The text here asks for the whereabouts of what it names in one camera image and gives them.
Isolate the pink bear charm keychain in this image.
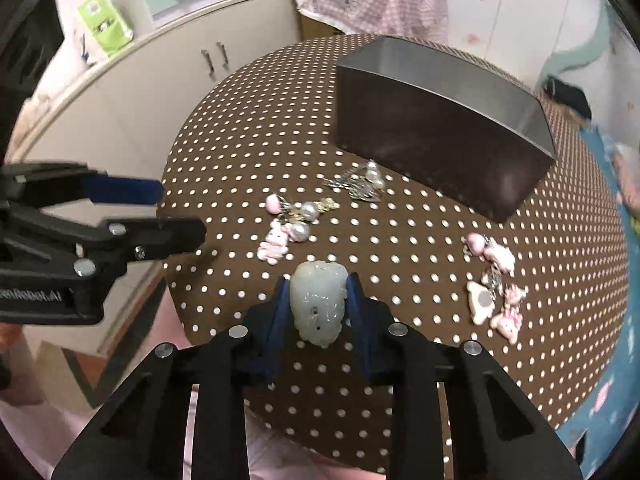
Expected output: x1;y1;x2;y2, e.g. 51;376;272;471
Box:
462;232;517;277

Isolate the pink cat pearl keychain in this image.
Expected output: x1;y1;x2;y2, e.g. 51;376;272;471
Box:
257;194;339;266

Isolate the blue printed blanket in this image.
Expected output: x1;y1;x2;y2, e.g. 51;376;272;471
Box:
542;125;640;466

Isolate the white cabinet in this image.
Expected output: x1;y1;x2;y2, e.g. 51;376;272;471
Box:
15;0;303;361

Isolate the silver pearl brooch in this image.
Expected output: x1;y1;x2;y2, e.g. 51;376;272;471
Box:
322;160;386;204

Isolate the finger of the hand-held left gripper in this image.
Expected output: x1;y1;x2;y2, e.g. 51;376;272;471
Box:
0;160;166;209
0;209;209;287

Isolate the pale green jade pendant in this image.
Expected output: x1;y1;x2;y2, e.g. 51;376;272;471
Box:
290;259;350;349

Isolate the dark blue cloth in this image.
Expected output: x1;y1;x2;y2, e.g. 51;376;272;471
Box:
544;75;594;122

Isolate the brown polka dot tablecloth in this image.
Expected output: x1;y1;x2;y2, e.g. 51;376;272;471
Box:
161;34;632;476

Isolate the dark rectangular storage box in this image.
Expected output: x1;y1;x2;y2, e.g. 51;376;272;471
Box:
334;36;557;224

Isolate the white pink magnet charm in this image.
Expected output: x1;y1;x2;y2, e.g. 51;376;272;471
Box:
466;280;497;326

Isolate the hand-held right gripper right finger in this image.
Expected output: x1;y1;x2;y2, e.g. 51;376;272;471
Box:
346;272;584;480

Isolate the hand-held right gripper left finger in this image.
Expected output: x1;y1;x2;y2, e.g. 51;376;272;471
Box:
52;276;297;480

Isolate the green packet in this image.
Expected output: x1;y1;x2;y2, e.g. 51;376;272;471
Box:
77;0;136;59

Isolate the pink cat charm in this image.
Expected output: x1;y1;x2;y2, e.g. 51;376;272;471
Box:
490;284;527;346

